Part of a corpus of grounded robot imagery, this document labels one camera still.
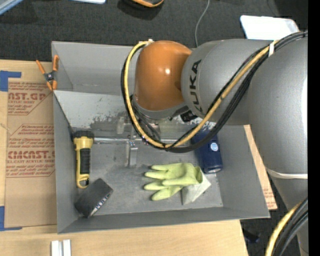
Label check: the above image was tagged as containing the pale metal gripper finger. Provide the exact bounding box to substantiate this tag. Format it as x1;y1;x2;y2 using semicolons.
127;140;139;168
116;116;126;135

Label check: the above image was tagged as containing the dark grey tape roll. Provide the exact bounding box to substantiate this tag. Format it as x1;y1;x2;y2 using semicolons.
74;177;115;219

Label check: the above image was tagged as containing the grey metal bin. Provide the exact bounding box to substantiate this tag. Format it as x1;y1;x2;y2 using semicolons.
51;40;272;235

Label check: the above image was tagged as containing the grey folded cloth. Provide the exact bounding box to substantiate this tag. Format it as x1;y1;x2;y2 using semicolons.
180;171;212;206

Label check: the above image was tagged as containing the brown cardboard board, red print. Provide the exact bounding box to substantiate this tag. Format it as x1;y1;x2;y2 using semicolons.
0;58;278;232

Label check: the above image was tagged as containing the black cylinder on white bracket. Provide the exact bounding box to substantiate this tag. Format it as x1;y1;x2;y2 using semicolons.
170;106;200;124

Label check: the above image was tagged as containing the dark blue can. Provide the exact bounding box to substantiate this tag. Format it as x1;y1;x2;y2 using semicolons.
191;124;224;175

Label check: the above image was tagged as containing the yellow and black flashlight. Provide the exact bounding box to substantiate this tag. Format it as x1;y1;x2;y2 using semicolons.
72;130;95;190

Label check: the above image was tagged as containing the light green rubber glove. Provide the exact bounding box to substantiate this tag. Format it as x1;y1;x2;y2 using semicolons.
143;162;204;202

